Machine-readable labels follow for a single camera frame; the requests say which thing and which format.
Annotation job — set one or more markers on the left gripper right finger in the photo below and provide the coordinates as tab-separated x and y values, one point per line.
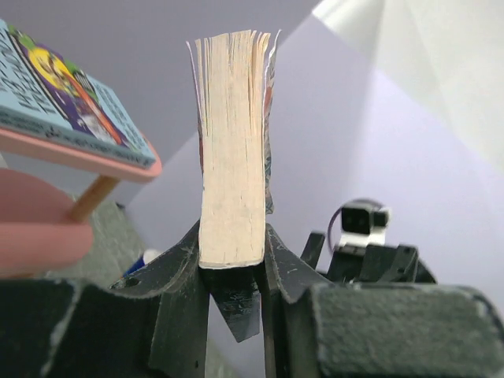
292	347

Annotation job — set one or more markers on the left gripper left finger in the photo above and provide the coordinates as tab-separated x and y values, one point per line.
176	329

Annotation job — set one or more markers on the Little Women book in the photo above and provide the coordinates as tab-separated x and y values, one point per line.
234	76

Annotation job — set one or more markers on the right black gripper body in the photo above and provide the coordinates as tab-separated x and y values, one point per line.
370	264

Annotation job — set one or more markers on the blue wrapped tissue roll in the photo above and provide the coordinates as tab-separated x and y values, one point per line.
144	259

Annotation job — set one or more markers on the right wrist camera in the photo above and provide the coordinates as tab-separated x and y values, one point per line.
363	222

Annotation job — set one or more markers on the blue 143-Storey Treehouse book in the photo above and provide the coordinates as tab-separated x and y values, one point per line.
47	96

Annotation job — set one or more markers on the pink three-tier shelf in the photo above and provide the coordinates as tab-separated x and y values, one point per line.
42	228

